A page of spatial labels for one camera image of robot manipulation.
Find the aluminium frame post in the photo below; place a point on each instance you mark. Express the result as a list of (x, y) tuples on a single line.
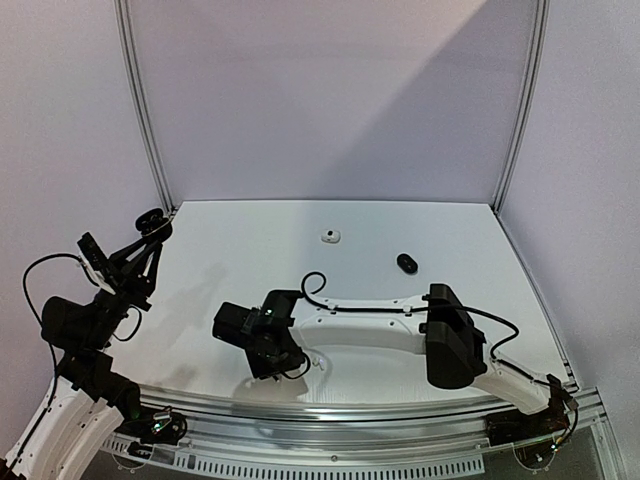
[(124, 20), (527, 92)]

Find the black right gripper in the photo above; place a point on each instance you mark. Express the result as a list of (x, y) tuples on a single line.
[(267, 367)]

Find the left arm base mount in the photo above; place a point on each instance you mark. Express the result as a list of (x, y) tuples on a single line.
[(153, 427)]

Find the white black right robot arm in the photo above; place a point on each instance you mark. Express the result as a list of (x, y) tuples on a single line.
[(458, 343)]

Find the white earbud centre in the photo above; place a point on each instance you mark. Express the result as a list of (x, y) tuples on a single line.
[(319, 363)]

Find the white earbud charging case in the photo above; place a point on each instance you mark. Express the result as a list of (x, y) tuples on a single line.
[(330, 236)]

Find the left aluminium frame post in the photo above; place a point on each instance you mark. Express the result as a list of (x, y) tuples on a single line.
[(124, 20)]

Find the small black charging case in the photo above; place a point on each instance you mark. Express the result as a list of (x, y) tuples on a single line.
[(154, 225)]

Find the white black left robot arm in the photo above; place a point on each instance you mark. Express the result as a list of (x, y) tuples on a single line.
[(87, 401)]

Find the perforated metal cable tray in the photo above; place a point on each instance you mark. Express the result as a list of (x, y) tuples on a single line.
[(210, 463)]

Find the right aluminium frame post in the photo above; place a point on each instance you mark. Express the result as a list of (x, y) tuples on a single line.
[(527, 92)]

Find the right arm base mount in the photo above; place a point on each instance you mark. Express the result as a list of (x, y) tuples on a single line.
[(513, 426)]

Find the large black charging case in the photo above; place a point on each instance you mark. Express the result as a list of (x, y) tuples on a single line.
[(407, 264)]

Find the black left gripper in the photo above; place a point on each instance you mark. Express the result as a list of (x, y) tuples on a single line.
[(126, 282)]

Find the front aluminium rail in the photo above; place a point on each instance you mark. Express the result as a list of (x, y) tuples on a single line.
[(309, 426)]

